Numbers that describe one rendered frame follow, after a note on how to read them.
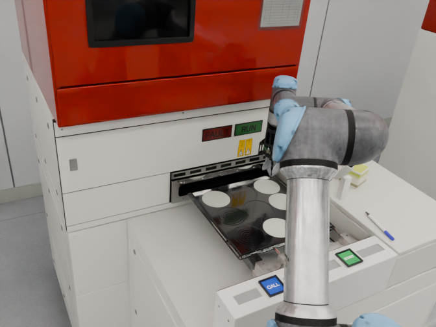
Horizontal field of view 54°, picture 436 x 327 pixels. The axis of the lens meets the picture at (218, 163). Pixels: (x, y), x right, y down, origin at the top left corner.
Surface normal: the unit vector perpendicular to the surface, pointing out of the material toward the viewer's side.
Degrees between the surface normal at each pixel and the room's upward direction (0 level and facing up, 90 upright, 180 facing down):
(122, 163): 90
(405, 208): 0
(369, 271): 90
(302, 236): 54
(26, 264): 0
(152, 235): 0
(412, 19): 90
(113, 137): 90
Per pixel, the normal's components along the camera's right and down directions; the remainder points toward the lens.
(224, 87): 0.47, 0.47
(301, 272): -0.38, -0.19
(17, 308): 0.08, -0.86
